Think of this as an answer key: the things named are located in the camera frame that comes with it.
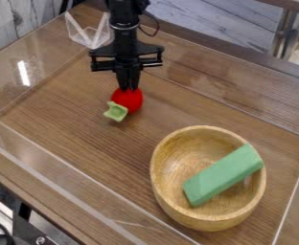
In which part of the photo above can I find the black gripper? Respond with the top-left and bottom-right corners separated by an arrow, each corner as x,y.
90,41 -> 165,91

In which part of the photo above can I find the wooden bowl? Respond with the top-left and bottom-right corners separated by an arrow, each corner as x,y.
150,125 -> 266,232

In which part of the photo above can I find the black clamp bracket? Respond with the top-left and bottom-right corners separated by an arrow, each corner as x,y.
0,204 -> 59,245

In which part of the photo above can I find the green rectangular block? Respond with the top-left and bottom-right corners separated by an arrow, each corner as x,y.
183,144 -> 263,208

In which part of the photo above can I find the clear acrylic corner bracket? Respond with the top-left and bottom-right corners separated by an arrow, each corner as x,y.
64,12 -> 112,50

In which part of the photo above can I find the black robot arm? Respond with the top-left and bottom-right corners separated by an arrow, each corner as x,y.
90,0 -> 165,91

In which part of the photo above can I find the metal table leg background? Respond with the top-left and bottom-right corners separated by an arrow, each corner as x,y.
272,10 -> 299,60

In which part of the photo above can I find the red plush fruit green stem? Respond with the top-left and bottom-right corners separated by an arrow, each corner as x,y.
104,88 -> 143,122

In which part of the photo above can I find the clear acrylic tray wall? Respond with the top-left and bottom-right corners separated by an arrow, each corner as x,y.
0,122 -> 199,245

